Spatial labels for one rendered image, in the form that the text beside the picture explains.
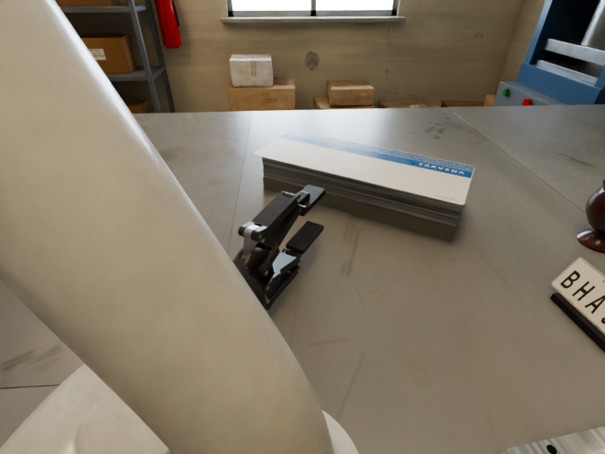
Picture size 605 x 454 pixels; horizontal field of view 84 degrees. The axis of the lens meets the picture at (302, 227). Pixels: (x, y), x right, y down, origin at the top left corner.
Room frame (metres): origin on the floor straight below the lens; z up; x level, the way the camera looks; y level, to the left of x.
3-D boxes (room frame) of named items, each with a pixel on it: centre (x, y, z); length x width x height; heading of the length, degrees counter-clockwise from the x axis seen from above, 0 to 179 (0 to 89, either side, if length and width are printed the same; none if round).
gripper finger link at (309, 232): (0.41, 0.00, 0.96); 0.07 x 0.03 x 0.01; 152
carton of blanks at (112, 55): (3.12, 1.65, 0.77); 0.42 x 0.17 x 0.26; 95
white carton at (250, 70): (3.22, 0.44, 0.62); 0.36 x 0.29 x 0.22; 94
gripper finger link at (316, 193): (0.41, -0.01, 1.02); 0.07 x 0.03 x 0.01; 152
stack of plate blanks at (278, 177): (0.62, -0.12, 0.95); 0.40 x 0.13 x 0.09; 62
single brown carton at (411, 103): (3.28, -1.01, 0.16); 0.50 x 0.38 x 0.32; 104
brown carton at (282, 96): (3.22, 0.36, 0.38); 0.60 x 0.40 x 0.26; 94
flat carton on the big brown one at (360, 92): (3.28, -0.43, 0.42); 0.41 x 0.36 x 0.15; 94
